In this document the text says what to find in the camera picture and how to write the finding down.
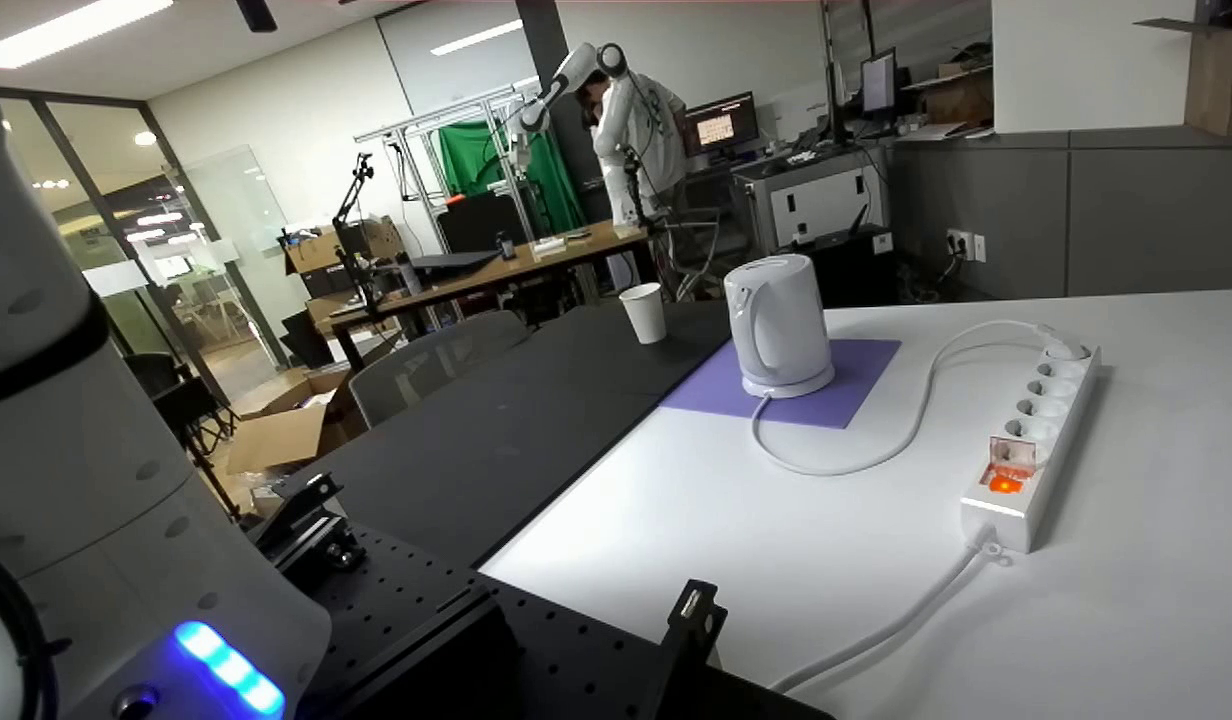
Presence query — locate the white extension power strip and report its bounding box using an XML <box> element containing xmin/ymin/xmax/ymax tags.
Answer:
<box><xmin>959</xmin><ymin>343</ymin><xmax>1099</xmax><ymax>552</ymax></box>

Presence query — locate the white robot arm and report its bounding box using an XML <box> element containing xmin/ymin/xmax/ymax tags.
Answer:
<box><xmin>0</xmin><ymin>114</ymin><xmax>333</xmax><ymax>720</ymax></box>

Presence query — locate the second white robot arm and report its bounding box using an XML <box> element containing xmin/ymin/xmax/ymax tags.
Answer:
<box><xmin>517</xmin><ymin>45</ymin><xmax>623</xmax><ymax>132</ymax></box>

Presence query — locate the white electric kettle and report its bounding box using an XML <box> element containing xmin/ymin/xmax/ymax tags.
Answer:
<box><xmin>725</xmin><ymin>251</ymin><xmax>834</xmax><ymax>401</ymax></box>

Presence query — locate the white paper cup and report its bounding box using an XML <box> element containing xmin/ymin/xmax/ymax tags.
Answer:
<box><xmin>621</xmin><ymin>285</ymin><xmax>667</xmax><ymax>343</ymax></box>

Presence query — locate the grey office chair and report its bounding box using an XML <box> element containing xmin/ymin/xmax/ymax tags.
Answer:
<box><xmin>346</xmin><ymin>314</ymin><xmax>527</xmax><ymax>428</ymax></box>

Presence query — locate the person in white hoodie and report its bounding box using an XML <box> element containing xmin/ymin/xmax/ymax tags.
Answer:
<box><xmin>577</xmin><ymin>63</ymin><xmax>694</xmax><ymax>297</ymax></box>

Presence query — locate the purple mat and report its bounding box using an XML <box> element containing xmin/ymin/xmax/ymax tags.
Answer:
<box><xmin>662</xmin><ymin>340</ymin><xmax>901</xmax><ymax>428</ymax></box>

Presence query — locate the grey white cabinet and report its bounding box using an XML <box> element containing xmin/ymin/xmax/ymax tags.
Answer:
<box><xmin>749</xmin><ymin>153</ymin><xmax>889</xmax><ymax>251</ymax></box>

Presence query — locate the green cloth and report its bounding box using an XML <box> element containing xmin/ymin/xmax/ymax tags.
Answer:
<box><xmin>434</xmin><ymin>122</ymin><xmax>585</xmax><ymax>231</ymax></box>

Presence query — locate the computer monitor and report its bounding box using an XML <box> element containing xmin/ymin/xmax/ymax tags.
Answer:
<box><xmin>687</xmin><ymin>91</ymin><xmax>760</xmax><ymax>156</ymax></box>

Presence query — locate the wooden desk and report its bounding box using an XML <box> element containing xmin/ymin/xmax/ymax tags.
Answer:
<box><xmin>328</xmin><ymin>223</ymin><xmax>657</xmax><ymax>370</ymax></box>

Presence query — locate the black perforated breadboard table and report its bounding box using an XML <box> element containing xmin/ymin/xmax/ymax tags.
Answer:
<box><xmin>296</xmin><ymin>304</ymin><xmax>829</xmax><ymax>720</ymax></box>

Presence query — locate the cardboard box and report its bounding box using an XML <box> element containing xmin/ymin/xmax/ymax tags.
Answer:
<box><xmin>212</xmin><ymin>370</ymin><xmax>363</xmax><ymax>517</ymax></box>

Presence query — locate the black clamp bracket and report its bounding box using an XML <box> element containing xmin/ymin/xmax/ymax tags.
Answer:
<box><xmin>645</xmin><ymin>580</ymin><xmax>729</xmax><ymax>720</ymax></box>

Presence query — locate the white kettle power cable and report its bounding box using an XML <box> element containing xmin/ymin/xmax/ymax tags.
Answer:
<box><xmin>749</xmin><ymin>318</ymin><xmax>1096</xmax><ymax>481</ymax></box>

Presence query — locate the black camera tripod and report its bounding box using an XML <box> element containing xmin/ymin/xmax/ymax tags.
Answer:
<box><xmin>333</xmin><ymin>153</ymin><xmax>374</xmax><ymax>314</ymax></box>

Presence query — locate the white power strip cable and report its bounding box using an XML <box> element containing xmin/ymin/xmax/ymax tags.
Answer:
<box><xmin>770</xmin><ymin>523</ymin><xmax>1014</xmax><ymax>697</ymax></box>

